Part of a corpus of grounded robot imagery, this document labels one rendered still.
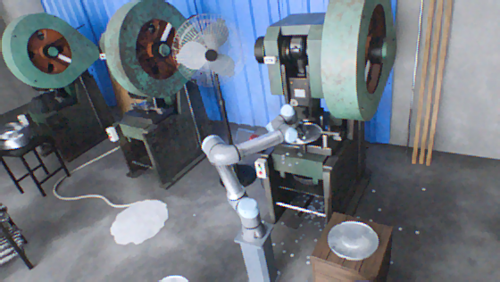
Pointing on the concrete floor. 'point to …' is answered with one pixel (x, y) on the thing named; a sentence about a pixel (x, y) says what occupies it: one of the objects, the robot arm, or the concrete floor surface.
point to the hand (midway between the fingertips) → (297, 142)
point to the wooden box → (374, 264)
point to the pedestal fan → (219, 63)
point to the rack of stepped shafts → (11, 239)
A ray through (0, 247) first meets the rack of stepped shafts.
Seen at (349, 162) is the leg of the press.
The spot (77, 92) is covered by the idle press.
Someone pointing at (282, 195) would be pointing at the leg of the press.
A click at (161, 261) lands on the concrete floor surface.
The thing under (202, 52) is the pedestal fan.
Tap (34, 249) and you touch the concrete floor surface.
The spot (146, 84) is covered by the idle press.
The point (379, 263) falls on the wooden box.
